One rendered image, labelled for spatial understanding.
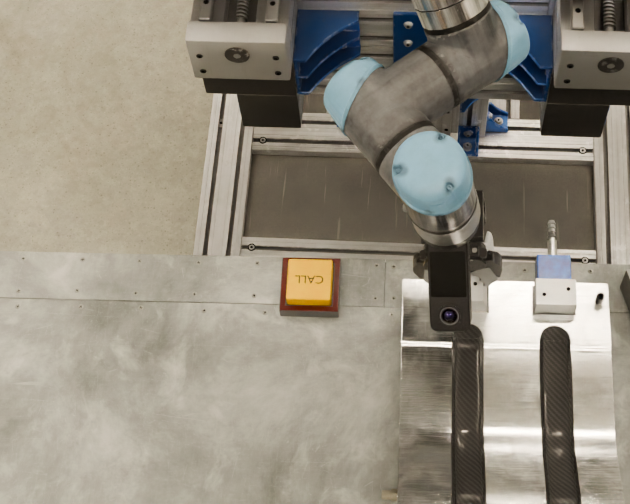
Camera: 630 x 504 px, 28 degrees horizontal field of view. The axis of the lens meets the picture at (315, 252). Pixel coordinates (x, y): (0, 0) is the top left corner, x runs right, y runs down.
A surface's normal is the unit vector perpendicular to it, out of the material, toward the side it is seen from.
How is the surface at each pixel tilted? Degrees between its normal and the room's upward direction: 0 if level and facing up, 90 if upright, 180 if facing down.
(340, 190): 0
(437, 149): 12
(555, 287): 0
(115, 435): 0
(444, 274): 41
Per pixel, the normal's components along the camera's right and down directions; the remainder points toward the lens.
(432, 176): -0.22, -0.31
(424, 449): -0.04, -0.74
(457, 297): -0.22, 0.25
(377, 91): -0.04, -0.43
